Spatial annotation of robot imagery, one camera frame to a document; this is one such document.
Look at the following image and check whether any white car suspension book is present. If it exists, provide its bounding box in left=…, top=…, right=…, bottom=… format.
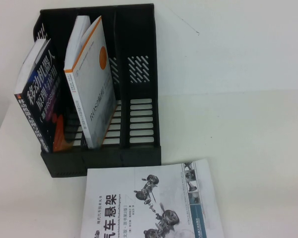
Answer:
left=79, top=158, right=225, bottom=238

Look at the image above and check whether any white orange ROS book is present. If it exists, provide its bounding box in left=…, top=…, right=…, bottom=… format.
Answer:
left=64, top=15, right=122, bottom=149

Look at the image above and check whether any black plastic book stand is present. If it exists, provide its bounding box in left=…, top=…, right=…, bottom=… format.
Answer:
left=31, top=2, right=162, bottom=179

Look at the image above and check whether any dark blue mobile robot book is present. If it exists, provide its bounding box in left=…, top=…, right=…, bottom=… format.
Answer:
left=14, top=38, right=74, bottom=153

